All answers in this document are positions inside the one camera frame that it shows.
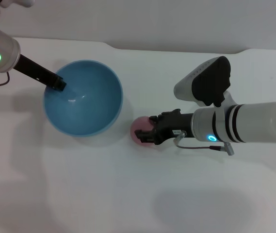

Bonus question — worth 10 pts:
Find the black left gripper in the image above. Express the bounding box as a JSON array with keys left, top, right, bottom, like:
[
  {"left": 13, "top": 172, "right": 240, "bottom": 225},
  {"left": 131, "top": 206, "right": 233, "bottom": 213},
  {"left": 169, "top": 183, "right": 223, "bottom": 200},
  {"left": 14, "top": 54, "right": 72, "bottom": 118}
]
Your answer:
[{"left": 13, "top": 53, "right": 67, "bottom": 92}]

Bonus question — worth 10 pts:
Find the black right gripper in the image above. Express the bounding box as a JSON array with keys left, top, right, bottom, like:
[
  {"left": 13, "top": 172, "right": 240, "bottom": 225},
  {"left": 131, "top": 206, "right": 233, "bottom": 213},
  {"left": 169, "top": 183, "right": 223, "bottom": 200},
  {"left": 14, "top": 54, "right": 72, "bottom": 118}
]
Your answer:
[{"left": 134, "top": 109, "right": 197, "bottom": 147}]

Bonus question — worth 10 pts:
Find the pink peach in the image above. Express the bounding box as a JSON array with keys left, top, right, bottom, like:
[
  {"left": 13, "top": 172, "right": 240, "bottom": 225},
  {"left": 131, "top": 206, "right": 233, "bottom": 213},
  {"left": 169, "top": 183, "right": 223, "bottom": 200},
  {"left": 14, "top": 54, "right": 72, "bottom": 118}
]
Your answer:
[{"left": 130, "top": 116, "right": 158, "bottom": 146}]

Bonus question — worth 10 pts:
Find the blue bowl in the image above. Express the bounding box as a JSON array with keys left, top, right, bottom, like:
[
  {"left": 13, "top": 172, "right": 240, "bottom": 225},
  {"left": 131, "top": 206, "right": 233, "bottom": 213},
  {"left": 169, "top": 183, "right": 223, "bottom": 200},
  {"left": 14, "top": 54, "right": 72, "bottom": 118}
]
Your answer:
[{"left": 42, "top": 59, "right": 124, "bottom": 137}]

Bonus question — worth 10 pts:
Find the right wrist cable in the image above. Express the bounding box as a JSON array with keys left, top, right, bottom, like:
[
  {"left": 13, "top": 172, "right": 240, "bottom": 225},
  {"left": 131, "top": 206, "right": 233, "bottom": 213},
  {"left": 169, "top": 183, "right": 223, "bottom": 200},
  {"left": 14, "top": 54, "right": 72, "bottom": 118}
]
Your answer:
[{"left": 173, "top": 130, "right": 235, "bottom": 156}]

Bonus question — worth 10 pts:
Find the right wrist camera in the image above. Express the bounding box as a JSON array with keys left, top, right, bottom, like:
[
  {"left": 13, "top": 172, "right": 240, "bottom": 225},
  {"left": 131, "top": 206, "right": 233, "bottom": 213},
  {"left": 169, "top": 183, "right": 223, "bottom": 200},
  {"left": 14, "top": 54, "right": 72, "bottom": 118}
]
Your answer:
[{"left": 174, "top": 56, "right": 232, "bottom": 108}]

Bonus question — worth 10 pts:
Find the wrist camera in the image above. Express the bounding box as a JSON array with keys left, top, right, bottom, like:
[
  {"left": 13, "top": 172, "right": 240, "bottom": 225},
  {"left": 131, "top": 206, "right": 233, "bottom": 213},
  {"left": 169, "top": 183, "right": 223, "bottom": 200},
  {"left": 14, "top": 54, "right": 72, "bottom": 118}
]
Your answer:
[
  {"left": 174, "top": 56, "right": 232, "bottom": 108},
  {"left": 15, "top": 0, "right": 36, "bottom": 7}
]

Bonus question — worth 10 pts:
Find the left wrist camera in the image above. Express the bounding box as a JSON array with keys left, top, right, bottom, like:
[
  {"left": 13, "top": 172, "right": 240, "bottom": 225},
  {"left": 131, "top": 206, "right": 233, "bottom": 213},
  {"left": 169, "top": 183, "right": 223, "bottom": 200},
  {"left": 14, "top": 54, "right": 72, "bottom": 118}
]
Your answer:
[{"left": 15, "top": 0, "right": 36, "bottom": 7}]

